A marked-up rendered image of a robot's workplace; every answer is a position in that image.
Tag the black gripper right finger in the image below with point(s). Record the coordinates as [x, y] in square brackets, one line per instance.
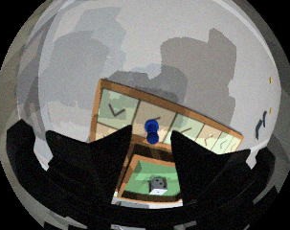
[198, 167]

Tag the blue game pawn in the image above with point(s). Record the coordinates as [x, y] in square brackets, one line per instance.
[151, 127]

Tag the cream game board with green tray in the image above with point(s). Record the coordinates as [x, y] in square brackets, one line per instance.
[117, 110]

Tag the white die with black pips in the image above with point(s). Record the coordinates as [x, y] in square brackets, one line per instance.
[157, 186]

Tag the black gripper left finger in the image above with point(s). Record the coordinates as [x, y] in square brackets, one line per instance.
[104, 159]

